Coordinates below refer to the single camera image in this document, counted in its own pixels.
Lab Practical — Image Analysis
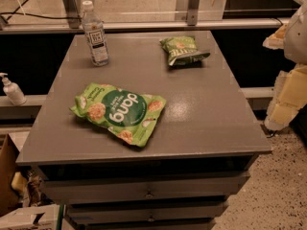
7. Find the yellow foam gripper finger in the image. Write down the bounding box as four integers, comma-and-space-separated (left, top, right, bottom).
263, 24, 287, 50
264, 64, 307, 131

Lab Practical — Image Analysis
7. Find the green dang rice chip bag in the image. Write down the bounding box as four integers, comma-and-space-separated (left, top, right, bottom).
70, 83, 166, 148

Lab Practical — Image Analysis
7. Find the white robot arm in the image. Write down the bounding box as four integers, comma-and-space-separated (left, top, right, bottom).
263, 3, 307, 131

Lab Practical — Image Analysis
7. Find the small green snack bag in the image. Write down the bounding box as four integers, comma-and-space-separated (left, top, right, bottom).
160, 35, 210, 66

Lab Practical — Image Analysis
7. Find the grey drawer cabinet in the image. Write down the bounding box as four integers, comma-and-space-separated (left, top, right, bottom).
17, 31, 271, 230

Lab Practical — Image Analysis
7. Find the clear plastic water bottle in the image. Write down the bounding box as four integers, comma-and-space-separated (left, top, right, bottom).
82, 0, 109, 66

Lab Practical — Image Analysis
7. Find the white pump dispenser bottle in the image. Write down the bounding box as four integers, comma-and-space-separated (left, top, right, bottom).
0, 73, 27, 105

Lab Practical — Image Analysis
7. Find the white cardboard box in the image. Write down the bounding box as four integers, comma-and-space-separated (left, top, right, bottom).
0, 204, 62, 230

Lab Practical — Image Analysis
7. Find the brown cardboard box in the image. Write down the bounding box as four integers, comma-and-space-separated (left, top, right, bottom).
0, 134, 19, 216

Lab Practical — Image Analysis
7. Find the black cable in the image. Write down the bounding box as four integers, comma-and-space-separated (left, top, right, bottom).
0, 0, 83, 21

